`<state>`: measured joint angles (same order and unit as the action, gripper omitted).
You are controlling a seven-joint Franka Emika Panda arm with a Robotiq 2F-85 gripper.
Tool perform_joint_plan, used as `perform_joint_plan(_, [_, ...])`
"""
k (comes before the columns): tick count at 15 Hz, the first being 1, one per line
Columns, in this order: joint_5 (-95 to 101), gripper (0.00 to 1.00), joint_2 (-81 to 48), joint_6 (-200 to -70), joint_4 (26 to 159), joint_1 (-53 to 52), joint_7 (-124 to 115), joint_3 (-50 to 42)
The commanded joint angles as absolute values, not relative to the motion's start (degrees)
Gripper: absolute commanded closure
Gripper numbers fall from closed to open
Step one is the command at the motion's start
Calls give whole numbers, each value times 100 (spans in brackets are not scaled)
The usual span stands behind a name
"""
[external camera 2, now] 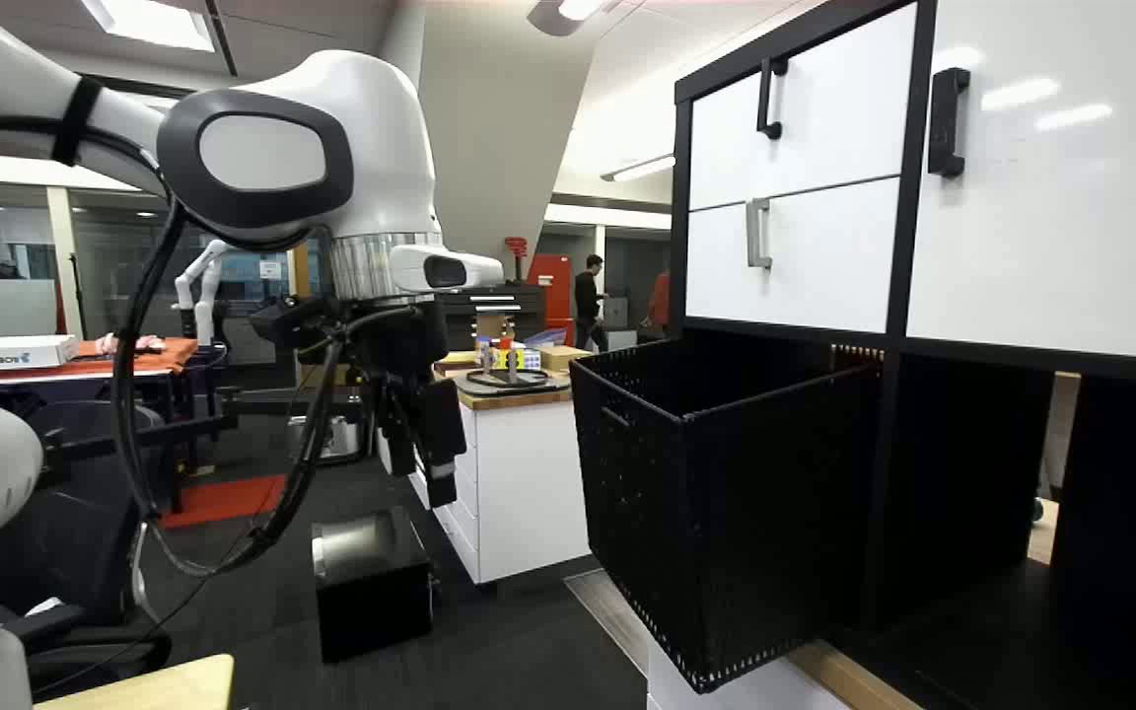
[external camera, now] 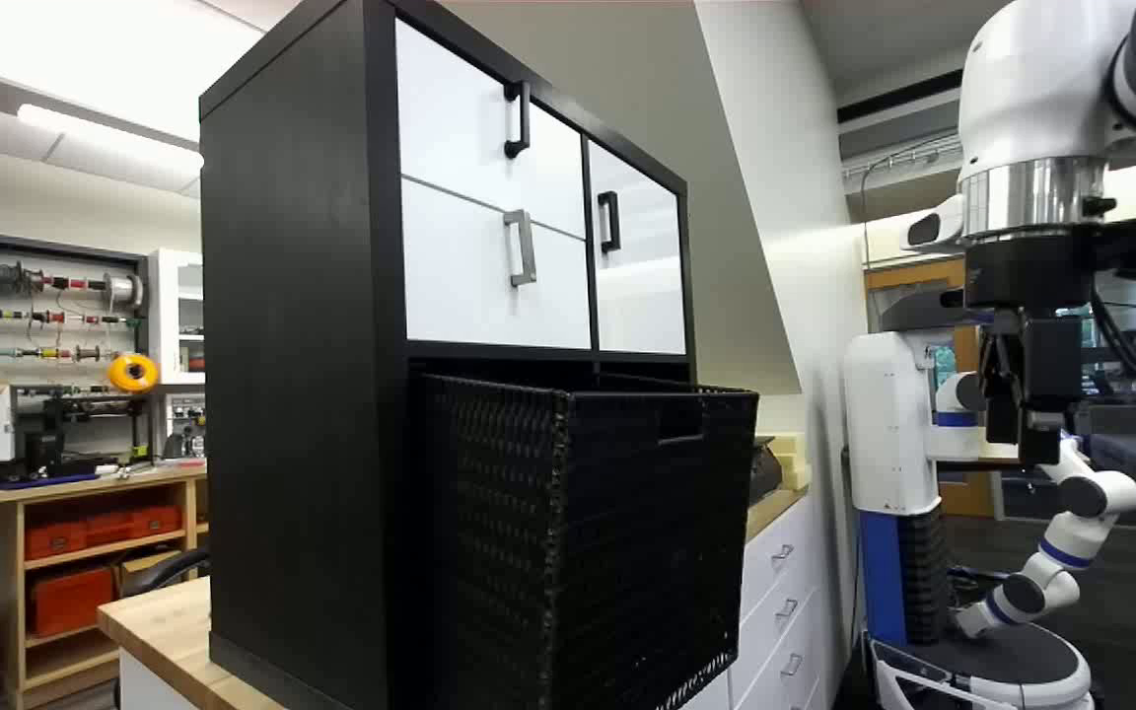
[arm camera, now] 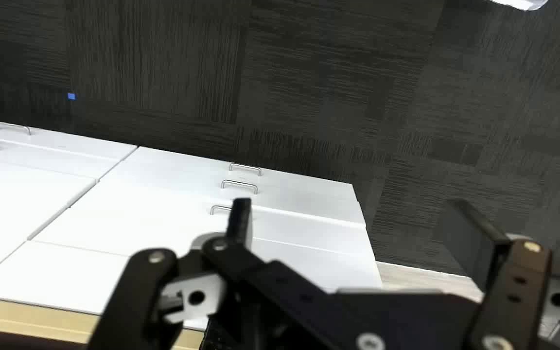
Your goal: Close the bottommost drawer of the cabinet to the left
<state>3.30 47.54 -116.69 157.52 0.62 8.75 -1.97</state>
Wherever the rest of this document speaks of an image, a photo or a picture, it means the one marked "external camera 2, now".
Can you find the black box device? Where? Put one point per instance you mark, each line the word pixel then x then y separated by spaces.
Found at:
pixel 493 321

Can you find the rectangular ceiling light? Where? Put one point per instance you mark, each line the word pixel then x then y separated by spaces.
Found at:
pixel 148 23

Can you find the yellow bottle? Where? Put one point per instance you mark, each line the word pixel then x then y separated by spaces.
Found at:
pixel 499 355

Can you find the white cabinet door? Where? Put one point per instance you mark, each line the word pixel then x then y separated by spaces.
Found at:
pixel 1065 224

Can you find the black cabinet frame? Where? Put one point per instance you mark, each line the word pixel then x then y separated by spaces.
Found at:
pixel 904 261

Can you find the black round plate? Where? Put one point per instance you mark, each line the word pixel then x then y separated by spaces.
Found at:
pixel 504 382

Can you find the white flat box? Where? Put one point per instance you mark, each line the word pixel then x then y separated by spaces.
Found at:
pixel 2 351

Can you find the red panel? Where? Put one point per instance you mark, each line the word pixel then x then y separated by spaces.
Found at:
pixel 554 288

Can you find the light wooden table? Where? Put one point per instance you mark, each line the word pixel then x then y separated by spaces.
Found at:
pixel 148 688

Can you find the person in dark clothes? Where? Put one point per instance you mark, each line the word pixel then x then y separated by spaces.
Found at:
pixel 589 301

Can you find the black fabric bin drawer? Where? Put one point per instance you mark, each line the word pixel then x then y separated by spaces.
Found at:
pixel 725 525

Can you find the round ceiling light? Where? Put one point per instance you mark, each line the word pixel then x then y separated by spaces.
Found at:
pixel 568 11

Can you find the black office chair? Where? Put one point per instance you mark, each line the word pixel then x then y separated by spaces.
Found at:
pixel 81 643

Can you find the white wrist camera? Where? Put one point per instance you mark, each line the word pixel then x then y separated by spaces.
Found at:
pixel 443 270

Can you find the white island cabinet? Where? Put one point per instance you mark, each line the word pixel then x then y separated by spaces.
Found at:
pixel 520 487

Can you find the red floor mat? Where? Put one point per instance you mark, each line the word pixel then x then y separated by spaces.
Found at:
pixel 226 500

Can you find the black box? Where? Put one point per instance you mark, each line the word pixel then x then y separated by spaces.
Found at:
pixel 373 593

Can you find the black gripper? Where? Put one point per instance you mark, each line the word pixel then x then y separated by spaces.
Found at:
pixel 402 346

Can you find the table with orange cloth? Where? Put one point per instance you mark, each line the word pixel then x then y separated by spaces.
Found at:
pixel 134 355

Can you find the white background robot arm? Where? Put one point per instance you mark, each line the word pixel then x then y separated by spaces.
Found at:
pixel 201 282

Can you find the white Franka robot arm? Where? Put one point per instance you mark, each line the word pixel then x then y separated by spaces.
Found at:
pixel 356 119

